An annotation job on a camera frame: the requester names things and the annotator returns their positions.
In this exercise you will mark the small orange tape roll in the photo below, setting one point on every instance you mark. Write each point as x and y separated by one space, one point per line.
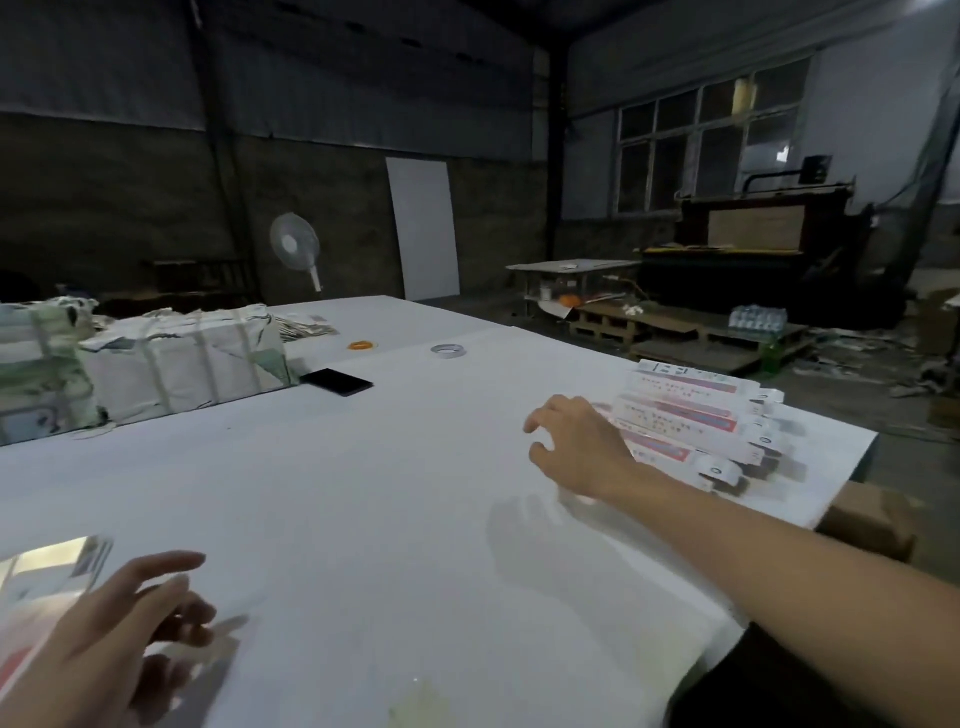
362 345

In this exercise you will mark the small white paper stack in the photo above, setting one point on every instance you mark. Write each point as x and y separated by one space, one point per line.
308 326

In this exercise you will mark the brown cardboard carton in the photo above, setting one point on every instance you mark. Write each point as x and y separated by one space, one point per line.
938 323
870 518

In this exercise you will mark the black smartphone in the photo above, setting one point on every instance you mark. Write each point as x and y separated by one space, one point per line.
336 383

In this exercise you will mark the green printed wrapped bundle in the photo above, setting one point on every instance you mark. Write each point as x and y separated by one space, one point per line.
42 375

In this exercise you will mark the white standing fan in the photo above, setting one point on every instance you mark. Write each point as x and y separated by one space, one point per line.
294 240

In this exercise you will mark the white board panel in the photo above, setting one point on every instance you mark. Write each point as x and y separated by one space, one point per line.
423 228

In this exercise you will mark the dark wooden chair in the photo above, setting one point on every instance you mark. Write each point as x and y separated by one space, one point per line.
195 275

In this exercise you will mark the person's left hand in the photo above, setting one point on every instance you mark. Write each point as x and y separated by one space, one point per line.
83 653

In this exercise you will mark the large paned window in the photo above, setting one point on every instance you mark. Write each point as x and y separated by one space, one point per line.
705 143

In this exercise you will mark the pack of clear bottles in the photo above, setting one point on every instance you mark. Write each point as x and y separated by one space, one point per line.
758 318

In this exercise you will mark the white tape roll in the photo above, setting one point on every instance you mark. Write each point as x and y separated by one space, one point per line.
435 351

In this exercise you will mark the dark workshop machine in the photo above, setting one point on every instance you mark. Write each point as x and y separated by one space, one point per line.
773 255

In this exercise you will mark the low wooden pallets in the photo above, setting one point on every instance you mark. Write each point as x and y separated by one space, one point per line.
660 333

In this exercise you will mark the person's right forearm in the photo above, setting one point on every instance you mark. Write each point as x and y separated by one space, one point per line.
810 585

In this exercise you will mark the pile of cartons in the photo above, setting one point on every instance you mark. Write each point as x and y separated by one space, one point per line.
45 593

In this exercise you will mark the stack of finished cartons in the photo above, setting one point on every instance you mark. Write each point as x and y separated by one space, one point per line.
705 408

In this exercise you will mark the cluttered side table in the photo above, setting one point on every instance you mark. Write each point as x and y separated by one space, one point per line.
573 269

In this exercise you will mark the person's right hand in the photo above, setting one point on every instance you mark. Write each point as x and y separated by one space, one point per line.
585 447

